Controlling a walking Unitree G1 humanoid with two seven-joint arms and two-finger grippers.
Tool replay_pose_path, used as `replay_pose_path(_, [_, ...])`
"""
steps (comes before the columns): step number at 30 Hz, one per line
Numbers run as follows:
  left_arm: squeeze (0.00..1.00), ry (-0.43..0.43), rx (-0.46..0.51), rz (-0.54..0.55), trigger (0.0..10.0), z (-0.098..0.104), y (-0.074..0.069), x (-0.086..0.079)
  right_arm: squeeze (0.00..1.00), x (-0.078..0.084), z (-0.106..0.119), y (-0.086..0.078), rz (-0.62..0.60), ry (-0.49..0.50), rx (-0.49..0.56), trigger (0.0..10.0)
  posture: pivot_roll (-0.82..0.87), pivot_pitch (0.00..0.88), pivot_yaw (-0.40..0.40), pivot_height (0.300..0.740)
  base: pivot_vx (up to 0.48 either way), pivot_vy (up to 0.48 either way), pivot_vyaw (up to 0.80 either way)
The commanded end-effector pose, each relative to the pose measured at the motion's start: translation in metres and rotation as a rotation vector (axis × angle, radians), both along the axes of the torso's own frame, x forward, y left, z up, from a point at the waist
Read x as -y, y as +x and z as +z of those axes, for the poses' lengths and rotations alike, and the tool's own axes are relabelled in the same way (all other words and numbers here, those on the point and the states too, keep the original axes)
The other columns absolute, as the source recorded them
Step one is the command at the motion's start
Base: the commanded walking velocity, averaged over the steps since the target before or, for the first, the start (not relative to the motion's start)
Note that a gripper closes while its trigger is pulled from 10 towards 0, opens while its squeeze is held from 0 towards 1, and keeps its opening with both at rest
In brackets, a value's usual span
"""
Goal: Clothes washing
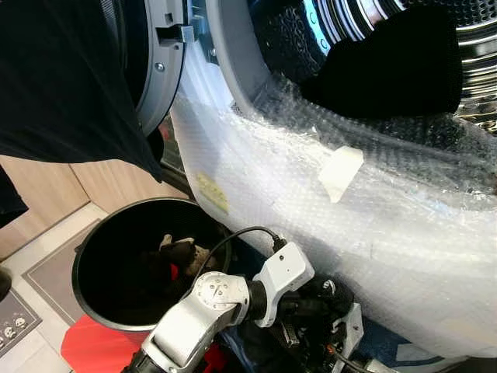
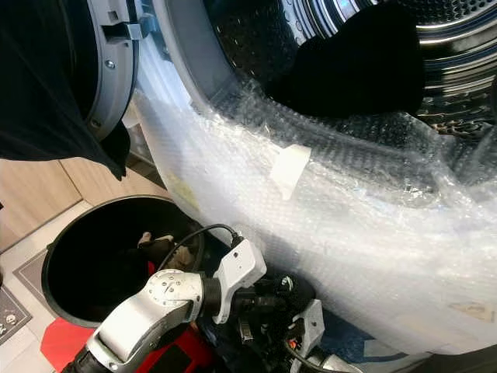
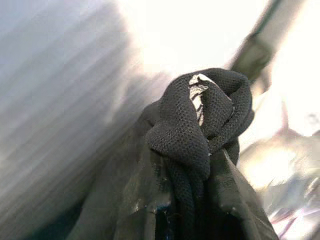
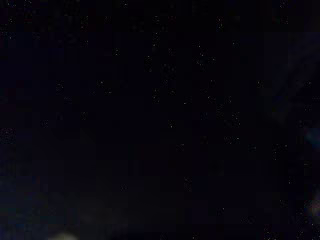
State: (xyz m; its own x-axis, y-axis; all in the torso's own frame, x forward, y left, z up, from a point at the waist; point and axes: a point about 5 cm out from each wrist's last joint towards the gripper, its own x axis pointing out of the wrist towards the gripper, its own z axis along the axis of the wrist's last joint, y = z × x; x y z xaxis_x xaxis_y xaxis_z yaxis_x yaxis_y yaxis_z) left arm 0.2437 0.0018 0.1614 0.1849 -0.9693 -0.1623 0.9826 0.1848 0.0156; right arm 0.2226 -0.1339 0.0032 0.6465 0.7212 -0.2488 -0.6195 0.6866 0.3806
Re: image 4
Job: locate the black garment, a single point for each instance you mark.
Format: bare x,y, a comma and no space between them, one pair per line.
160,120

